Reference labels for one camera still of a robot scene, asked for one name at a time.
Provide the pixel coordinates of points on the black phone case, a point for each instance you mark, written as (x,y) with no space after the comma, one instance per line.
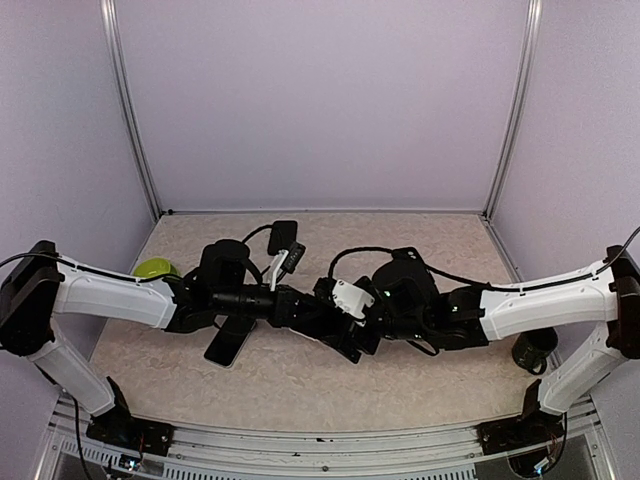
(406,254)
(283,234)

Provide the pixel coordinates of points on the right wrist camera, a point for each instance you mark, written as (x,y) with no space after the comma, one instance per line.
(347,297)

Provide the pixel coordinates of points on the face-up phone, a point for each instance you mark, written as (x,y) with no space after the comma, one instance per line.
(226,345)

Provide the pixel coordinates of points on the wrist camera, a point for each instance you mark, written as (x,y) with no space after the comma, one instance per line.
(347,297)
(285,262)

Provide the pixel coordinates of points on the green bowl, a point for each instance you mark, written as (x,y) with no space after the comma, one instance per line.
(154,267)

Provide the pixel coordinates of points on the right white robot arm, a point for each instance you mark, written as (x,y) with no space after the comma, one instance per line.
(401,302)

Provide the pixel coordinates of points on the front aluminium rail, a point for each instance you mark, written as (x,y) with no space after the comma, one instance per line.
(200,452)

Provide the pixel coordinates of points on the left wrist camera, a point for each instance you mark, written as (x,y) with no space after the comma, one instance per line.
(285,262)

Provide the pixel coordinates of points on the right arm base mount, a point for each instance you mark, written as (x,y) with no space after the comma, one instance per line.
(532,426)

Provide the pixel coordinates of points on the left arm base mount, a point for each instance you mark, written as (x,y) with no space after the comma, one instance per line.
(118,427)

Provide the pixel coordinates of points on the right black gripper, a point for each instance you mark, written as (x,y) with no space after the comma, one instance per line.
(350,334)

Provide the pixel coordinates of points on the right aluminium frame post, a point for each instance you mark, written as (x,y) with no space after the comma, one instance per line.
(517,108)

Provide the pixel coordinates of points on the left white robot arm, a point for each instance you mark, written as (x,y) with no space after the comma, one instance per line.
(44,284)

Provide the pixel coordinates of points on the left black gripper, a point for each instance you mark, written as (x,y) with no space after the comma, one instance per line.
(286,298)

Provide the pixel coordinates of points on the left aluminium frame post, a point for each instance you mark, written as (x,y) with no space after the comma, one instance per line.
(111,28)

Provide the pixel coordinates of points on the dark green mug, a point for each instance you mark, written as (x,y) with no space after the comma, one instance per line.
(532,349)

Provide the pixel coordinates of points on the aluminium frame post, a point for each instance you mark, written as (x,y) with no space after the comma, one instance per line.
(111,28)
(517,108)

